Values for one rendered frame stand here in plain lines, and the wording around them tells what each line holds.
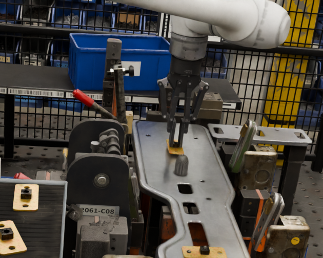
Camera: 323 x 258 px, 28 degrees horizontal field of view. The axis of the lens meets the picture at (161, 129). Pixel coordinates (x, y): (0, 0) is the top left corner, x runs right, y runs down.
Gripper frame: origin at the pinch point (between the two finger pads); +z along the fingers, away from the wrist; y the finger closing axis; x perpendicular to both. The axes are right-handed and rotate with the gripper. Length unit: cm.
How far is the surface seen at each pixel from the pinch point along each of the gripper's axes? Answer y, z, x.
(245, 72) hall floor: 127, 105, 399
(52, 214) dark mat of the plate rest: -29, -11, -61
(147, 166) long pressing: -7.8, 5.2, -9.8
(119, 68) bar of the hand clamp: -16.1, -16.3, -1.2
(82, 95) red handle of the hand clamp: -24.4, -8.6, -0.8
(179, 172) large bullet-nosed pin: -0.6, 4.2, -14.0
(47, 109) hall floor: -44, 106, 277
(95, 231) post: -22, -5, -56
